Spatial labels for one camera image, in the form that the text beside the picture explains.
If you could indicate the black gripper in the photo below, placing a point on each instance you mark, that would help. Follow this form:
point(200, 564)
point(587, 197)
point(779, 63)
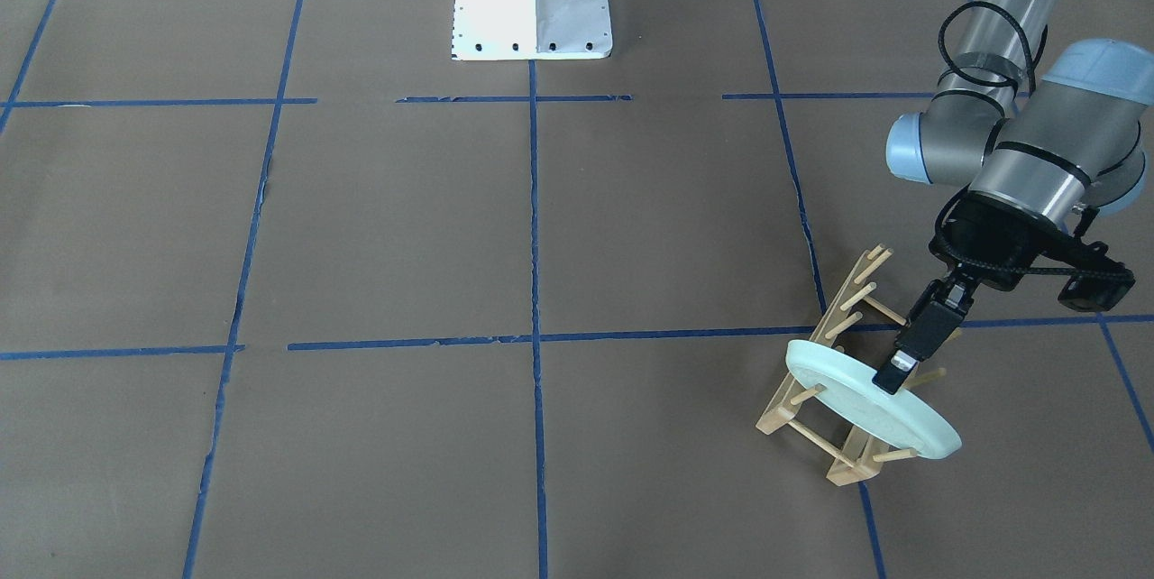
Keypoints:
point(992, 238)

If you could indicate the light green plate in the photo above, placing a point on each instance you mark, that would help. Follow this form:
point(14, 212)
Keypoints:
point(902, 420)

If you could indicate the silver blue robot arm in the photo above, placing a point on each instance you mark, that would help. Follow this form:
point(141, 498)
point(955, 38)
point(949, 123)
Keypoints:
point(1034, 159)

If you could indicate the wooden dish rack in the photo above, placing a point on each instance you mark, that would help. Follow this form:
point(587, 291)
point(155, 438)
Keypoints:
point(861, 456)

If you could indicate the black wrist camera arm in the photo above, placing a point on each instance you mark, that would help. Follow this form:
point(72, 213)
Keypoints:
point(1095, 283)

